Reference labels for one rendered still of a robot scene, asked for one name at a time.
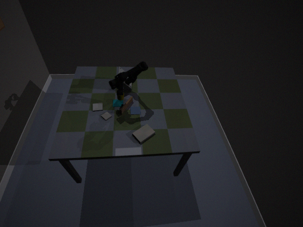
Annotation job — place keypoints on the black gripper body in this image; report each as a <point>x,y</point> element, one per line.
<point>120,89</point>

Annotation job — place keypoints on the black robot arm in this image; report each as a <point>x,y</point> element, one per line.
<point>131,74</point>

